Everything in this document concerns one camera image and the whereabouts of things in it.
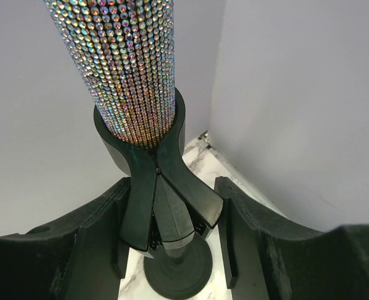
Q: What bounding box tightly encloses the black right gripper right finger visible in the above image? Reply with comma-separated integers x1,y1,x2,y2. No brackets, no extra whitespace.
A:
215,177,369,299

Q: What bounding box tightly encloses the rhinestone handheld microphone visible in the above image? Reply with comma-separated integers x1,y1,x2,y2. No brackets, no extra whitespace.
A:
45,0,175,150

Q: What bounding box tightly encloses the black round base mic stand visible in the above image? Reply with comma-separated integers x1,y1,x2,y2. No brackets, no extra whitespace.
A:
93,92,223,299

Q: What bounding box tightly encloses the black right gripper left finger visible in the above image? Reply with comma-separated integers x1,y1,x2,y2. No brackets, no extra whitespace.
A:
0,177,130,299

